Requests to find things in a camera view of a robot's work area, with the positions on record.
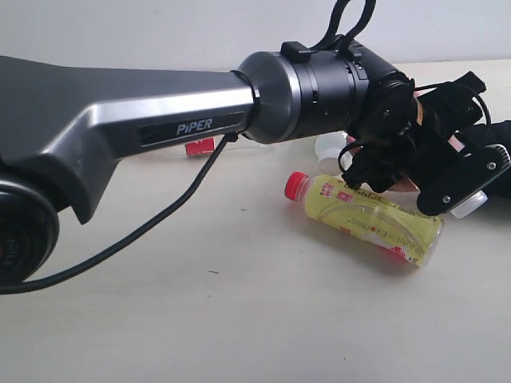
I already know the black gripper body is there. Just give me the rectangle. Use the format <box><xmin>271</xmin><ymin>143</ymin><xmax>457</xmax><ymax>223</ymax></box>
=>
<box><xmin>342</xmin><ymin>71</ymin><xmax>487</xmax><ymax>192</ymax></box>

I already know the white floral label bottle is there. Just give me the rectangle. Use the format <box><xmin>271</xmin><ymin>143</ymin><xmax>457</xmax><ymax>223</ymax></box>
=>
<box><xmin>449</xmin><ymin>136</ymin><xmax>488</xmax><ymax>219</ymax></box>

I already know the yellow drink bottle red cap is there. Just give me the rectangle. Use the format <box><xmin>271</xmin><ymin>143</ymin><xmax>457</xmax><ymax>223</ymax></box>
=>
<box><xmin>284</xmin><ymin>172</ymin><xmax>444</xmax><ymax>267</ymax></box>

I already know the clear cola bottle red label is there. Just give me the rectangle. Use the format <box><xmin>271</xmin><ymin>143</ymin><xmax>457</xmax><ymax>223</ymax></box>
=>
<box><xmin>184</xmin><ymin>137</ymin><xmax>268</xmax><ymax>157</ymax></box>

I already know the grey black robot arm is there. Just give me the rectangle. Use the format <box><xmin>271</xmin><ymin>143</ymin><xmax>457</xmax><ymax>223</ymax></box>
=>
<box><xmin>1</xmin><ymin>36</ymin><xmax>510</xmax><ymax>295</ymax></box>

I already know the small white-capped clear bottle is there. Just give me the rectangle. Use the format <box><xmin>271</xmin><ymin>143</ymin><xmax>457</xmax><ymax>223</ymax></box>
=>
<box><xmin>314</xmin><ymin>132</ymin><xmax>348</xmax><ymax>176</ymax></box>

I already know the person's open bare hand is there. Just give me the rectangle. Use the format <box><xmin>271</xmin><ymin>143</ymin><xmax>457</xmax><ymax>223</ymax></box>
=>
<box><xmin>345</xmin><ymin>133</ymin><xmax>424</xmax><ymax>194</ymax></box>

